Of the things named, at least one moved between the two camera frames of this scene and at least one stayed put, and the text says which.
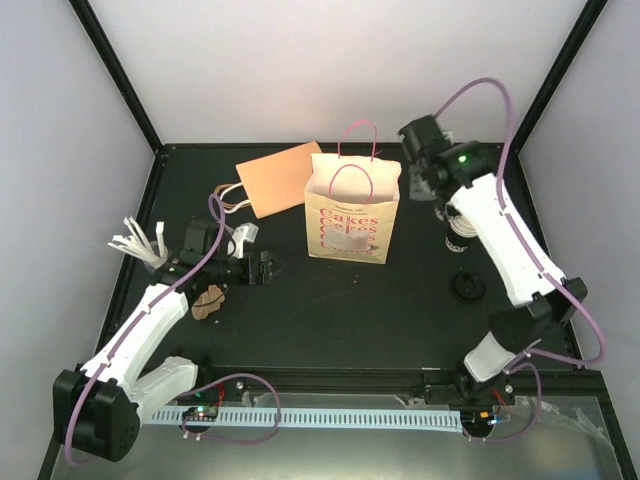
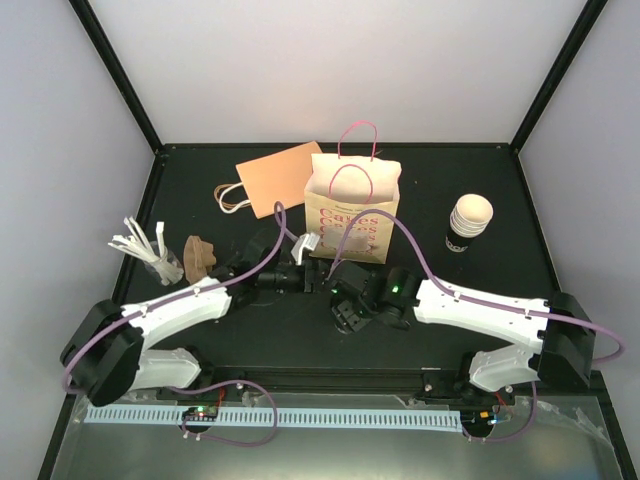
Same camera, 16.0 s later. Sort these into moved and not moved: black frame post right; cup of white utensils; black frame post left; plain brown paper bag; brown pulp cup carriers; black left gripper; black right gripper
Moved: brown pulp cup carriers; black right gripper; black left gripper
Not moved: cup of white utensils; plain brown paper bag; black frame post left; black frame post right
